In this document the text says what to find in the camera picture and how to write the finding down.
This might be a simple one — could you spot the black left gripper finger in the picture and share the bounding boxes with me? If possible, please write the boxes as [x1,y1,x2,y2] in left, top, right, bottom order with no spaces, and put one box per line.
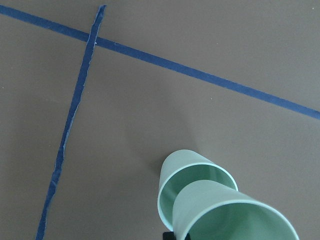
[162,231,175,240]

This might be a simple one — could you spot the mint green cup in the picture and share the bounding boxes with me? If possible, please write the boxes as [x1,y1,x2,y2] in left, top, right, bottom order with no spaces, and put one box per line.
[172,180,299,240]
[157,149,238,231]

